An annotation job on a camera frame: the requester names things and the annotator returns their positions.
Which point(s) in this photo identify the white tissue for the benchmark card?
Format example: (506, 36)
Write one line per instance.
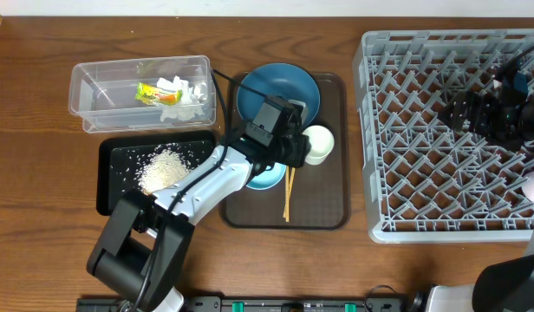
(192, 98)

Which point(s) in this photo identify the pile of rice leftovers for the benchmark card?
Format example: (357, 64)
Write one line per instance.
(153, 167)

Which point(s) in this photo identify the white cup green inside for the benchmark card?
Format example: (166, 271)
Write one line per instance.
(321, 142)

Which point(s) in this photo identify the wooden chopstick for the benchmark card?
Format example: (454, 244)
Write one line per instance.
(287, 195)
(292, 177)

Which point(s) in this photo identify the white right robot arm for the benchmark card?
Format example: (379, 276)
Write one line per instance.
(506, 286)

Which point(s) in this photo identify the black plastic tray bin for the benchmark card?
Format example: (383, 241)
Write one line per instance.
(105, 200)

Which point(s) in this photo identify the yellow green snack wrapper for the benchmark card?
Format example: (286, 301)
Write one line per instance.
(151, 95)

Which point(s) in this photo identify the grey dishwasher rack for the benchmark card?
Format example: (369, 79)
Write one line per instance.
(423, 182)

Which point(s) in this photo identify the light blue bowl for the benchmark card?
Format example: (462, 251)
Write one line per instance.
(271, 176)

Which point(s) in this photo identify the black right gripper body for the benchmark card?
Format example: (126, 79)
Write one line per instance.
(481, 120)

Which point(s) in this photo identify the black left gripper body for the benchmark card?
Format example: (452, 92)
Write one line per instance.
(287, 153)

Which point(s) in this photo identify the left wooden chopstick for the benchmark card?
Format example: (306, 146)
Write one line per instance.
(287, 195)

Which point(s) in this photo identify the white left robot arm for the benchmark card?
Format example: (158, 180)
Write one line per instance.
(142, 247)

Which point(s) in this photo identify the dark blue plate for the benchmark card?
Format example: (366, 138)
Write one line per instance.
(280, 79)

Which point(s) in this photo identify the right wooden chopstick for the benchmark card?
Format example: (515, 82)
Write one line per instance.
(292, 177)

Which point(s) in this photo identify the clear plastic waste bin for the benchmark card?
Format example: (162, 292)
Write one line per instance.
(102, 93)

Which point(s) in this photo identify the brown serving tray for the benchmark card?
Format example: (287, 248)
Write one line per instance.
(320, 197)

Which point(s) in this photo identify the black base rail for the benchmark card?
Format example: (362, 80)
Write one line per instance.
(379, 299)

